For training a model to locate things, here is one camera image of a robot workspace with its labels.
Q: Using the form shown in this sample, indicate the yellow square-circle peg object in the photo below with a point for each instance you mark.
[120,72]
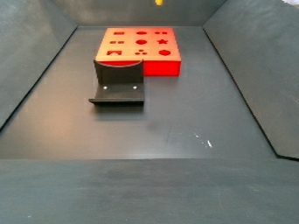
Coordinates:
[159,2]

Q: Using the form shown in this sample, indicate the red shape-sorting block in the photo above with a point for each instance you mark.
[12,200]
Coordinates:
[151,44]

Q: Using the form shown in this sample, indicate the black curved holder bracket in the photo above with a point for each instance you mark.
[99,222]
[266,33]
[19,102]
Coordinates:
[120,84]

